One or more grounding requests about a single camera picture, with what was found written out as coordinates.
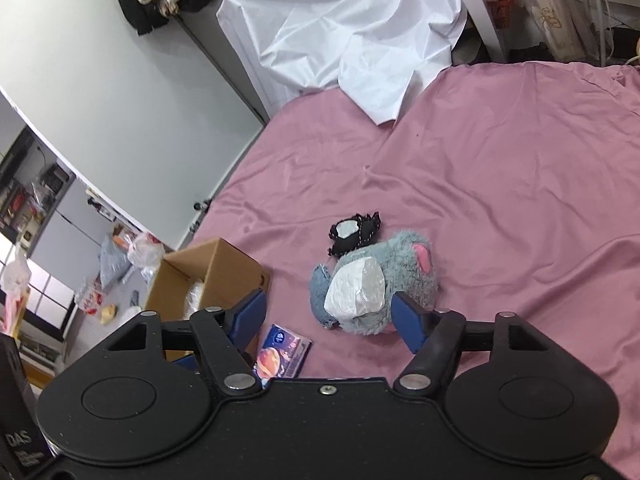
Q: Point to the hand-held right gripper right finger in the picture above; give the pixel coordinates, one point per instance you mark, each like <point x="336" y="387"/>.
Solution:
<point x="407" y="325"/>

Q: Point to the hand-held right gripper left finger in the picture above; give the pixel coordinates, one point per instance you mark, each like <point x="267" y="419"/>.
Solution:
<point x="250" y="317"/>

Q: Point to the blue snack packet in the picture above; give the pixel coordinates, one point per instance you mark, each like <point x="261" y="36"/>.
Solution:
<point x="285" y="350"/>

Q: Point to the brown cardboard box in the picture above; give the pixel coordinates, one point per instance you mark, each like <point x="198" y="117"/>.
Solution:
<point x="220" y="265"/>

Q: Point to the grey blue plush toy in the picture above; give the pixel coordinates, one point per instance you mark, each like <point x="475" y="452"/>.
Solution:
<point x="400" y="260"/>

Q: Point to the clear plastic wrapped item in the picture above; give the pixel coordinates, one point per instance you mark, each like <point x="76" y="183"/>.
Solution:
<point x="196" y="300"/>

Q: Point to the white red plastic bag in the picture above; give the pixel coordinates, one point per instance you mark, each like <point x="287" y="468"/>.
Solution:
<point x="145" y="250"/>

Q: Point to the white bag with red print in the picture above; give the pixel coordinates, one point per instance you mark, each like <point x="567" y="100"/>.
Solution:
<point x="15" y="285"/>

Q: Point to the red white bottle pack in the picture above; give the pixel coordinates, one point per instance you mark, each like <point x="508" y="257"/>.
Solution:
<point x="91" y="304"/>

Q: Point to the yellow slipper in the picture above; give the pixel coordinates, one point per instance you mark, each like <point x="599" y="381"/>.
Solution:
<point x="108" y="314"/>

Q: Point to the grey plastic bag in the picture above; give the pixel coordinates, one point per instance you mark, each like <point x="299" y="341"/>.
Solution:
<point x="112" y="265"/>

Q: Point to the pink bed sheet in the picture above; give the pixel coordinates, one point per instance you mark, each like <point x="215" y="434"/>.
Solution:
<point x="500" y="185"/>

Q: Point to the white kitchen cabinet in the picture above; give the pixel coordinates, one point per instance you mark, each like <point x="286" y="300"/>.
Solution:
<point x="65" y="220"/>

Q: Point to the black countertop oven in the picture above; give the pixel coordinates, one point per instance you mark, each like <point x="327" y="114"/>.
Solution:
<point x="54" y="178"/>

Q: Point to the grey door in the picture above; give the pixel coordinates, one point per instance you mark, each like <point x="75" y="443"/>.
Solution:
<point x="225" y="70"/>

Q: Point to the white cloth cover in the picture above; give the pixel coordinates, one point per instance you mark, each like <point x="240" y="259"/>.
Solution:
<point x="325" y="20"/>

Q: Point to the white desk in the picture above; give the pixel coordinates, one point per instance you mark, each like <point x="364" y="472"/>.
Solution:
<point x="475" y="0"/>

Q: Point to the beige tote bag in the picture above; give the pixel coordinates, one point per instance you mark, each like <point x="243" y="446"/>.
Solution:
<point x="555" y="20"/>

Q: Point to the beige cushion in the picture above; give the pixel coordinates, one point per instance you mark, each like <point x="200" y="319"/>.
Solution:
<point x="637" y="50"/>

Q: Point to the white metal frame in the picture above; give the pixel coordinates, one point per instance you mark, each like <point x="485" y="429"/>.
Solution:
<point x="607" y="25"/>

